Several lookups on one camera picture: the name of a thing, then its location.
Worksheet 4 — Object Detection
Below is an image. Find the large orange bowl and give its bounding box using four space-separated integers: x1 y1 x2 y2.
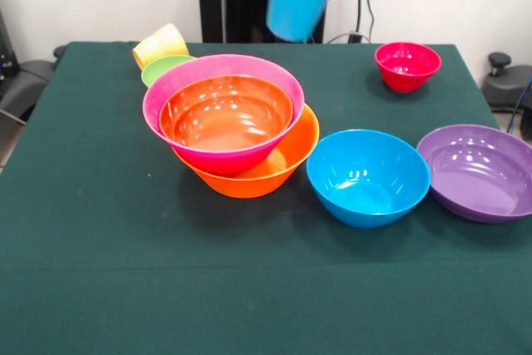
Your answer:
170 103 321 200

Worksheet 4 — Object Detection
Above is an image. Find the red-orange bowl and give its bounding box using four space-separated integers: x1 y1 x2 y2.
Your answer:
158 75 294 153

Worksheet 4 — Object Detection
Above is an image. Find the large pink bowl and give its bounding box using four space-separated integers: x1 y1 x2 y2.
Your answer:
141 53 306 176

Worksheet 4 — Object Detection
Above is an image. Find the medium blue bowl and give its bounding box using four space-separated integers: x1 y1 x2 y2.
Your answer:
306 128 431 230

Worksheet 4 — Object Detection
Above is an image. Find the dark green tablecloth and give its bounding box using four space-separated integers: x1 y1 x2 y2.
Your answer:
0 41 532 355

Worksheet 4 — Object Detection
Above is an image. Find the small green bowl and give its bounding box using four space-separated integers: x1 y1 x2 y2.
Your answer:
140 54 196 88

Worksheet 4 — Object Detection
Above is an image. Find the yellow cup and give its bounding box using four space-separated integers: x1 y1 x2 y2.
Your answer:
131 22 190 70

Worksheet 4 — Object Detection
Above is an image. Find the small crimson bowl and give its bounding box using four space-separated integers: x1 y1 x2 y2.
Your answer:
373 41 443 94

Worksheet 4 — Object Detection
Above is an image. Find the purple bowl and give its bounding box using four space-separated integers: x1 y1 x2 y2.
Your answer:
416 123 532 224

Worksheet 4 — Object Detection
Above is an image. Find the black equipment box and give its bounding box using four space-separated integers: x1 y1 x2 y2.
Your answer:
0 9 18 77

